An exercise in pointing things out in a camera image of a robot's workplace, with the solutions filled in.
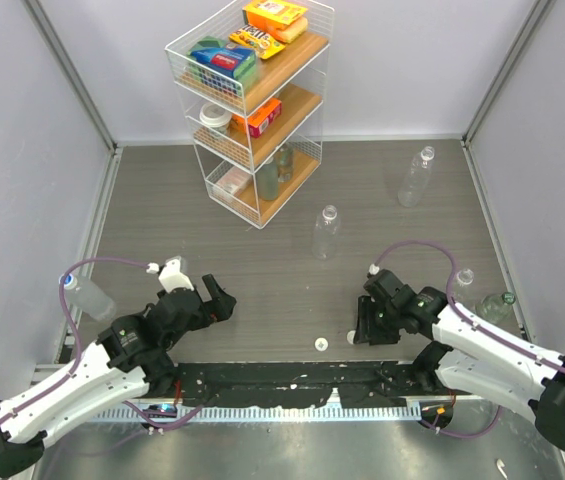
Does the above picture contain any clear plastic bottle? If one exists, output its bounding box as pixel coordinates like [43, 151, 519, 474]
[312, 205, 341, 260]
[398, 146, 435, 208]
[450, 268, 475, 312]

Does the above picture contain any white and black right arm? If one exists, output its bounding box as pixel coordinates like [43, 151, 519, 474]
[354, 265, 565, 452]

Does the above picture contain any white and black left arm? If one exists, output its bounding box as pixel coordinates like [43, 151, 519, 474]
[0, 274, 237, 479]

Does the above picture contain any white bottle cap, upturned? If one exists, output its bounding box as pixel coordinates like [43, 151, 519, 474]
[314, 337, 329, 352]

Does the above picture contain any clear bottle with blue cap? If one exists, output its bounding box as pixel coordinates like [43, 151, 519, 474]
[60, 274, 117, 322]

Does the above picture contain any green glass bottle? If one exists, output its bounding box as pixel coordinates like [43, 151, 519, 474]
[476, 292, 516, 325]

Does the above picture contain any white box, bottom shelf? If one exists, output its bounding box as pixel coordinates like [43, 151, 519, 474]
[212, 166, 252, 202]

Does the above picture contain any glass jar, bottom shelf front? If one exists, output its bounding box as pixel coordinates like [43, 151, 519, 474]
[256, 157, 279, 201]

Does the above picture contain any glass jar, shelf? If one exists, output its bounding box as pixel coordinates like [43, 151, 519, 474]
[274, 144, 294, 183]
[256, 157, 279, 201]

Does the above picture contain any glass jar, bottom shelf back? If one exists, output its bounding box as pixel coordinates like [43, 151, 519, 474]
[274, 144, 294, 183]

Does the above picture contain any orange box, middle shelf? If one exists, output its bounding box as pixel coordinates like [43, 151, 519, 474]
[230, 97, 282, 138]

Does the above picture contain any white lidded paper cup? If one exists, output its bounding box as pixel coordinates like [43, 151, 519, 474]
[199, 102, 232, 136]

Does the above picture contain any green and blue box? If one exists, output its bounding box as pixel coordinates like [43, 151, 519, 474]
[187, 36, 257, 96]

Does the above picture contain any yellow candy bag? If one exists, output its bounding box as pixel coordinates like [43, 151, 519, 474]
[229, 24, 286, 60]

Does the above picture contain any yellow sponge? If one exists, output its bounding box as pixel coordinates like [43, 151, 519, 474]
[273, 17, 309, 44]

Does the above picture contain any orange snack box, top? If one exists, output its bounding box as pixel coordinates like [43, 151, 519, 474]
[243, 1, 308, 30]

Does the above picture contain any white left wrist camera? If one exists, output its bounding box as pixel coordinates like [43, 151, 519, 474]
[158, 256, 194, 293]

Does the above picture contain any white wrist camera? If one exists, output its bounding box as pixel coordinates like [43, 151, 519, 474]
[368, 264, 380, 276]
[158, 256, 194, 293]

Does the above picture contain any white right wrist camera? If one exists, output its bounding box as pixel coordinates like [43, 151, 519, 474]
[368, 264, 380, 276]

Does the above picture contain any white slotted cable duct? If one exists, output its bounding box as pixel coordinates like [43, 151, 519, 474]
[90, 402, 422, 424]

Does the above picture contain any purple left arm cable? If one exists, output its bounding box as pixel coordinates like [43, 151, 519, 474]
[0, 256, 203, 469]

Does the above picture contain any white wire shelf rack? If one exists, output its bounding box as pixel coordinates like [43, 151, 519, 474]
[165, 1, 335, 229]

